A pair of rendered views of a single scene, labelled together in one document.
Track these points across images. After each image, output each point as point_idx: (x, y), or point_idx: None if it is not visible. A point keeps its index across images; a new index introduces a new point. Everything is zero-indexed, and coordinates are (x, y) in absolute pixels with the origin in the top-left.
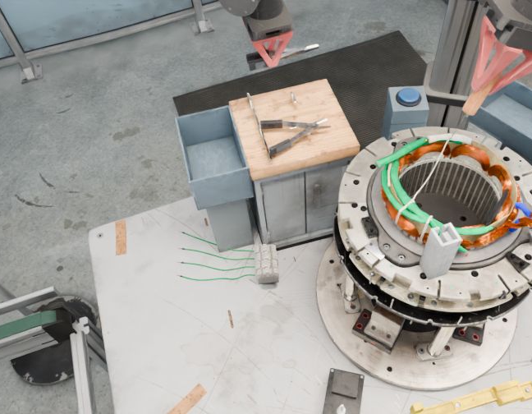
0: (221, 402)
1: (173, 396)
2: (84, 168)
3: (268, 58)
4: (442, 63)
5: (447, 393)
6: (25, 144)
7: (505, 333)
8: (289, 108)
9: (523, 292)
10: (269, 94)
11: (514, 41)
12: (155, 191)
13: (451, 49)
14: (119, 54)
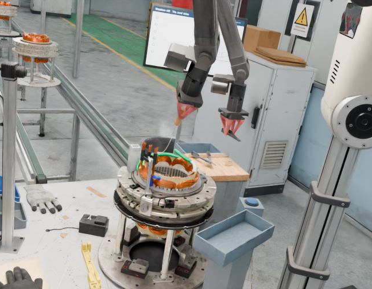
0: (98, 201)
1: (101, 191)
2: (270, 248)
3: (224, 128)
4: (298, 230)
5: (96, 262)
6: (276, 224)
7: (128, 283)
8: (224, 164)
9: (125, 202)
10: (232, 161)
11: (176, 89)
12: (266, 281)
13: (301, 222)
14: None
